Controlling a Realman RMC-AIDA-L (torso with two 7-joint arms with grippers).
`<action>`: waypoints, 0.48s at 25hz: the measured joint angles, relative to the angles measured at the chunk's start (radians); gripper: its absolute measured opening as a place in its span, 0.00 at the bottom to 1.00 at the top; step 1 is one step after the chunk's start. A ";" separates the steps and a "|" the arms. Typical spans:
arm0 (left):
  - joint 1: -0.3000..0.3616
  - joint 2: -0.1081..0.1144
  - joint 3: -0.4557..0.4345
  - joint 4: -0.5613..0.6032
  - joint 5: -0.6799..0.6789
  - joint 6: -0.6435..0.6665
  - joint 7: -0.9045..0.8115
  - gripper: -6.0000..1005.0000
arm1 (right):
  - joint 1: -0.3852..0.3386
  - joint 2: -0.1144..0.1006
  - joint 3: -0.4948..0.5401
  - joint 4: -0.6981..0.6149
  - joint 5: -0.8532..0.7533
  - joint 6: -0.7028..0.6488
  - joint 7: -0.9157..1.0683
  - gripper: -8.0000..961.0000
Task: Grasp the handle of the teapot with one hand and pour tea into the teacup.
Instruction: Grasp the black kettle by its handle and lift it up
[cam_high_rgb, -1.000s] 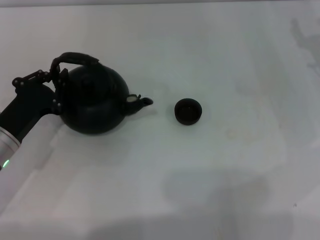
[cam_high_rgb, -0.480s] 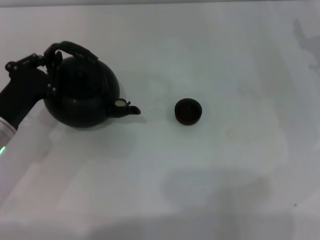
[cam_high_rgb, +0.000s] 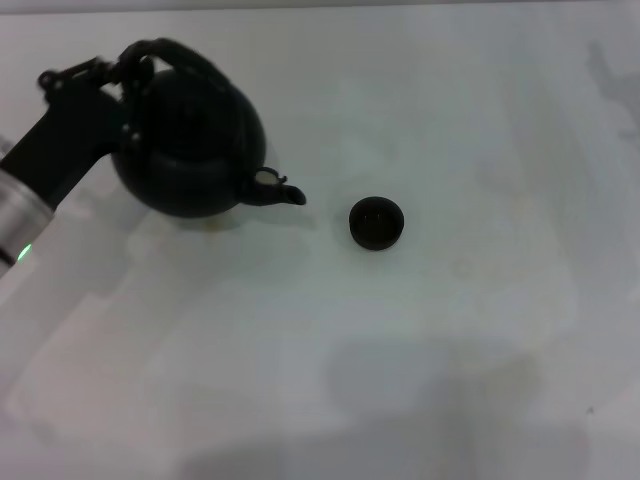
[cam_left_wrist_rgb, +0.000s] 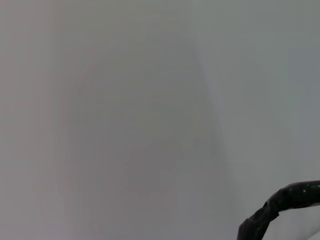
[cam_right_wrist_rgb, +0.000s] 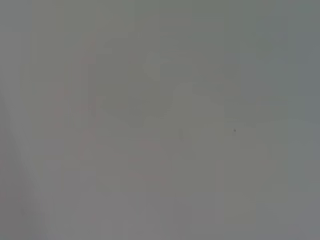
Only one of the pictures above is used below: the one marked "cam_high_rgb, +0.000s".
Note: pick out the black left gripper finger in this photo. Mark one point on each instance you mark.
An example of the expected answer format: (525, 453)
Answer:
(75, 69)
(132, 115)

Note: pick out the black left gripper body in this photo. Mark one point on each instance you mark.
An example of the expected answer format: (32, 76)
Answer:
(70, 140)

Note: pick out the small dark teacup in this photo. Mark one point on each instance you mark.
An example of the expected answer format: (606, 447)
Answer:
(376, 224)

